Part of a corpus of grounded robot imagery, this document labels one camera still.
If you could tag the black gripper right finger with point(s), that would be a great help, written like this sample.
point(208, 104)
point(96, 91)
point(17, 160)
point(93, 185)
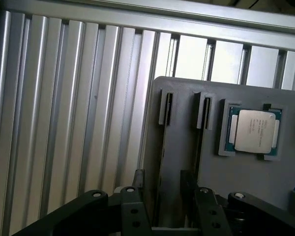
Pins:
point(209, 214)

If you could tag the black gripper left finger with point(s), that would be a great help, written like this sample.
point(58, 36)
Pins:
point(134, 211)

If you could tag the grey parts rack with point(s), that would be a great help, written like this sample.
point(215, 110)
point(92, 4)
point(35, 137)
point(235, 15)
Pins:
point(248, 177)

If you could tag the CPU with silver lid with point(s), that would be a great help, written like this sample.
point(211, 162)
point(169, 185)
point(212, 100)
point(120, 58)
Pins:
point(253, 130)

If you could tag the aluminium table frame rail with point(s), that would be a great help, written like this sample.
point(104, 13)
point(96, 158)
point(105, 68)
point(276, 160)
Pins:
point(137, 17)

